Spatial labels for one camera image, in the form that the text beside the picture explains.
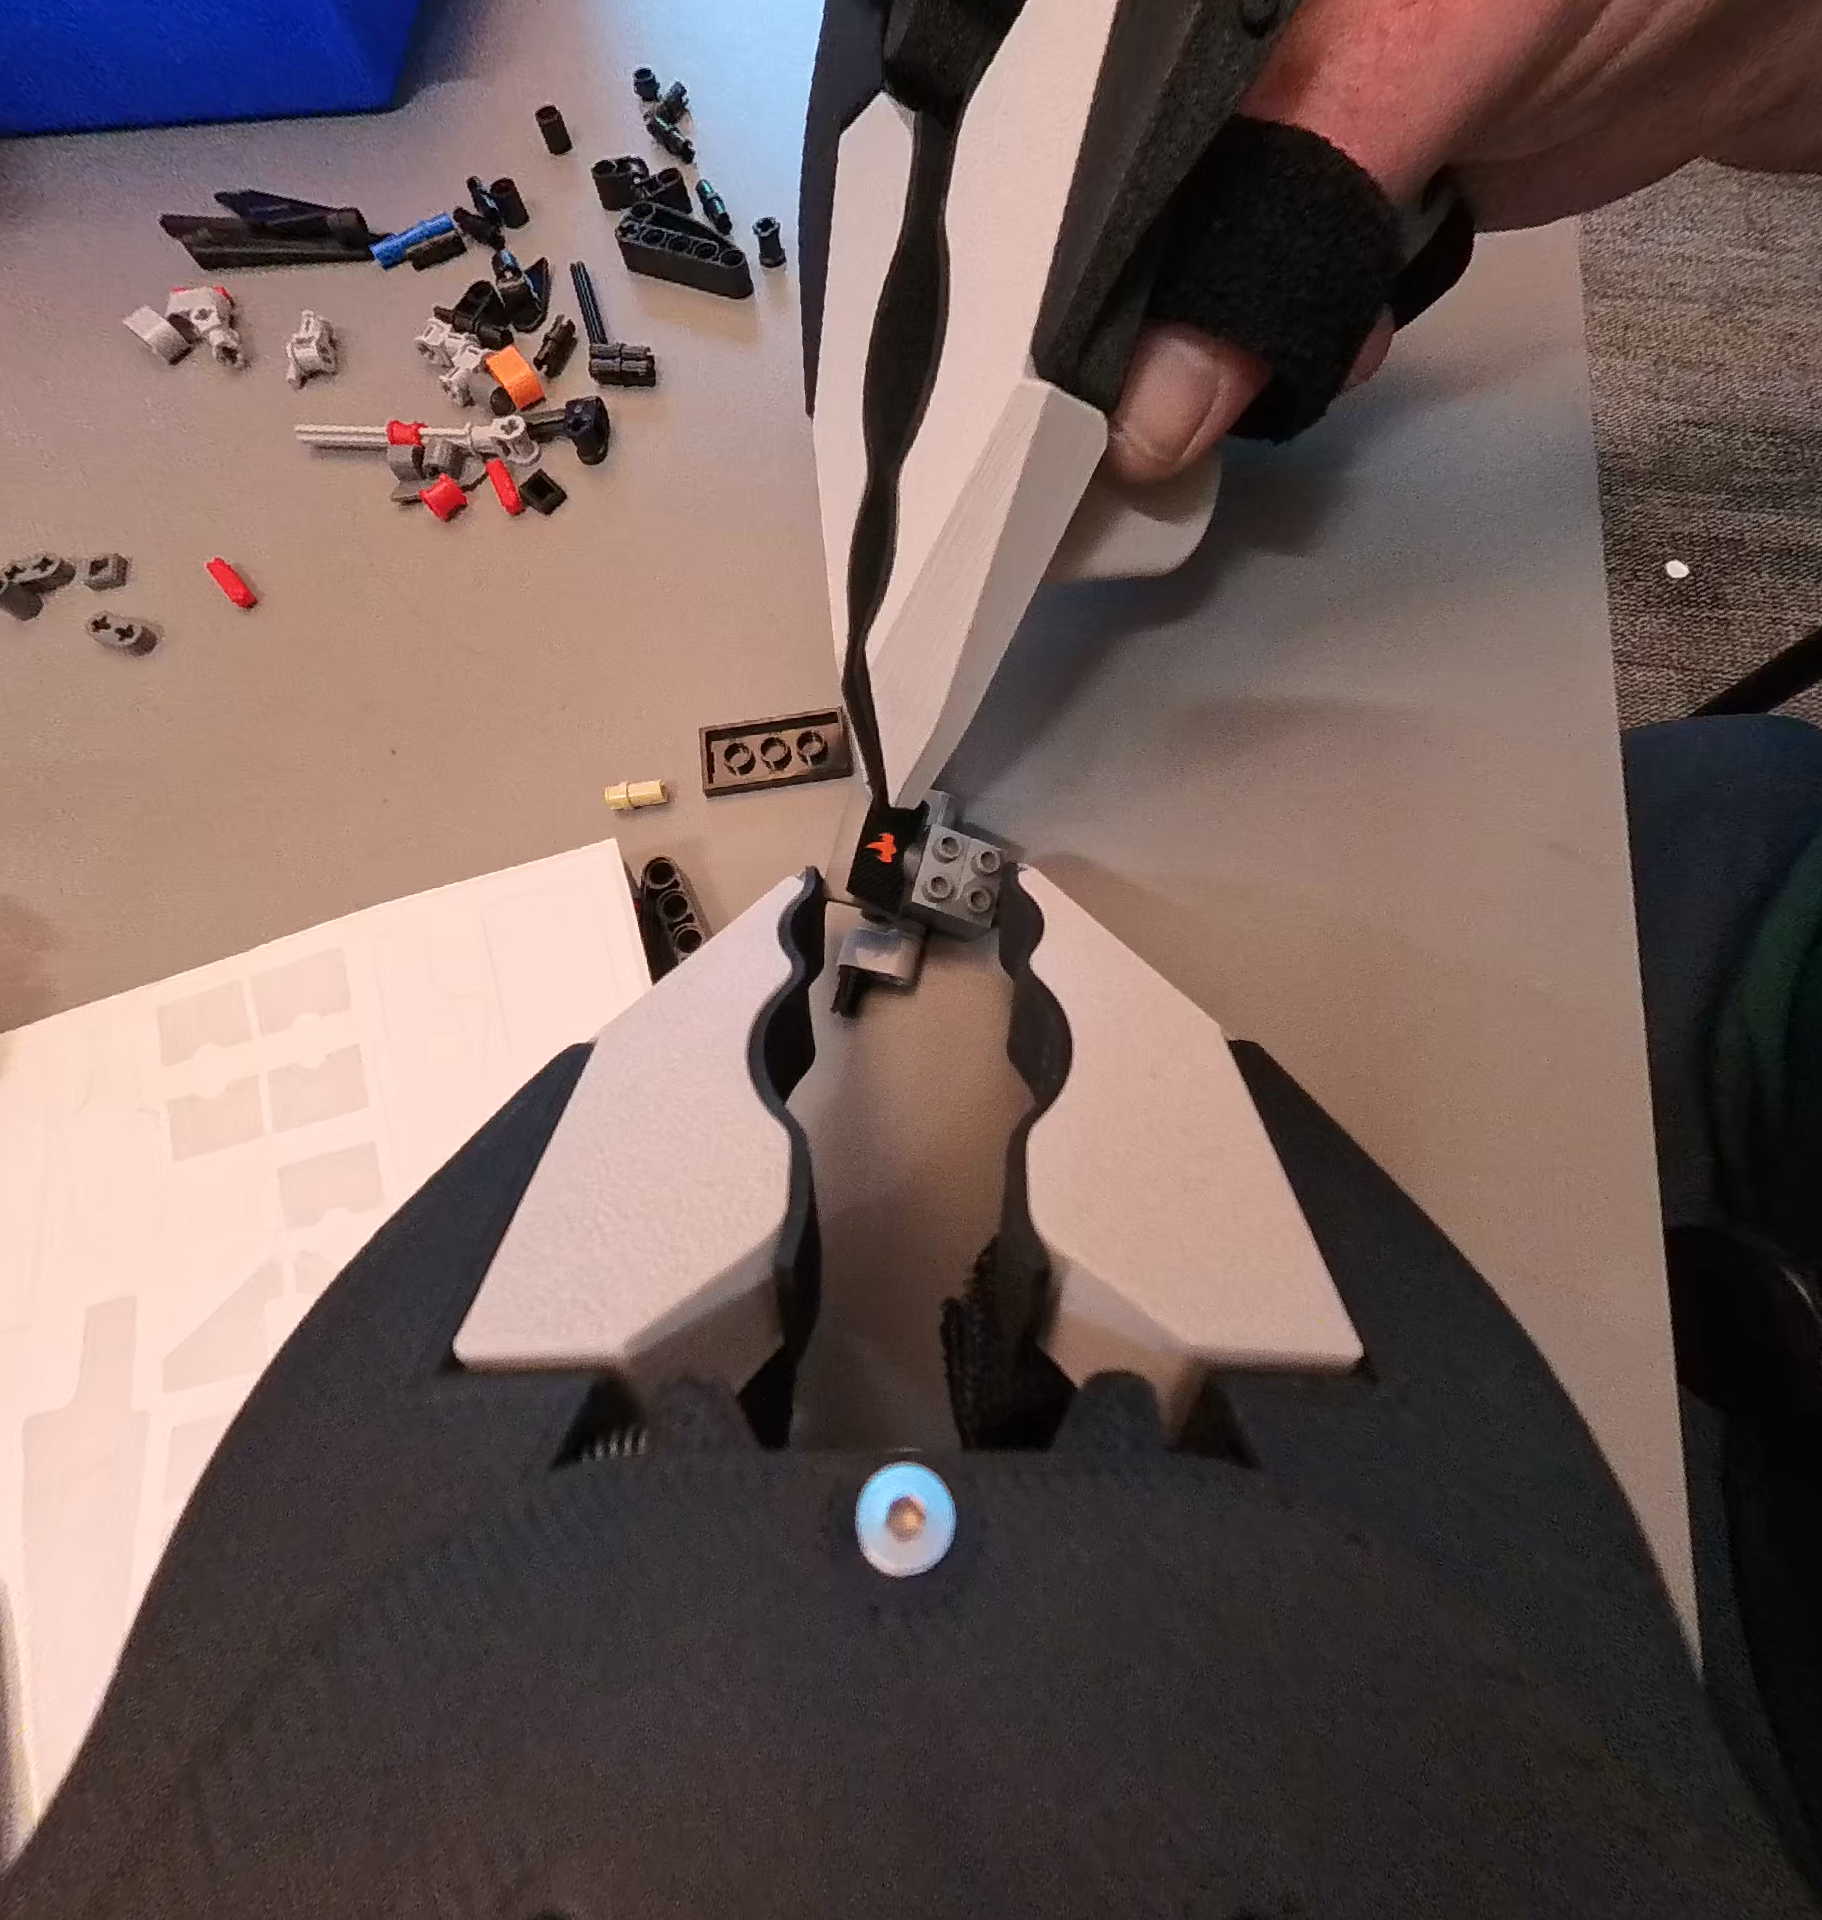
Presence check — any pile of assorted lego pieces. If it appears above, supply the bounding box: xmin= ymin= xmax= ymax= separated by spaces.
xmin=121 ymin=66 xmax=790 ymax=525

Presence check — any black lego plate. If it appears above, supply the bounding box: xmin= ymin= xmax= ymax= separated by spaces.
xmin=699 ymin=708 xmax=855 ymax=800

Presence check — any black lego beam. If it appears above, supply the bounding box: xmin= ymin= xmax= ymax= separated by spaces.
xmin=636 ymin=855 xmax=716 ymax=978

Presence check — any dark round object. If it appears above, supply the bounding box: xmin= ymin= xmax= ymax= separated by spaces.
xmin=1665 ymin=1223 xmax=1822 ymax=1517

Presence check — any white instruction sheet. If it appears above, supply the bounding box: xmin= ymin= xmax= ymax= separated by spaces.
xmin=0 ymin=839 xmax=656 ymax=1856

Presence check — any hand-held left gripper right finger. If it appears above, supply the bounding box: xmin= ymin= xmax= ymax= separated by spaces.
xmin=993 ymin=867 xmax=1365 ymax=1433

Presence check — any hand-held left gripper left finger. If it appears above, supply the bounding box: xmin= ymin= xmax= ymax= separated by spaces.
xmin=448 ymin=867 xmax=826 ymax=1426

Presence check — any blue plastic bin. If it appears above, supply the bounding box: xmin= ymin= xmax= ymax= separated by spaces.
xmin=0 ymin=0 xmax=420 ymax=146

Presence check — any person's right hand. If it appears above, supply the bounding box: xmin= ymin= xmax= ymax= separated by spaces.
xmin=1107 ymin=0 xmax=1822 ymax=487

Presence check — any person's green shirt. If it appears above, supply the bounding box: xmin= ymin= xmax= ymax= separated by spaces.
xmin=1713 ymin=817 xmax=1822 ymax=1249

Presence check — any grey and black lego assembly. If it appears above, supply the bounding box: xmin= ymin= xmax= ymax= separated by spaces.
xmin=826 ymin=791 xmax=1024 ymax=1023

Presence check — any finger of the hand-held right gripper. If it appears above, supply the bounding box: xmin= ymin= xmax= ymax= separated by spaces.
xmin=852 ymin=0 xmax=1115 ymax=842
xmin=812 ymin=93 xmax=952 ymax=845

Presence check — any black chair leg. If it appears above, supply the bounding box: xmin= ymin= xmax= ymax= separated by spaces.
xmin=1693 ymin=501 xmax=1822 ymax=722

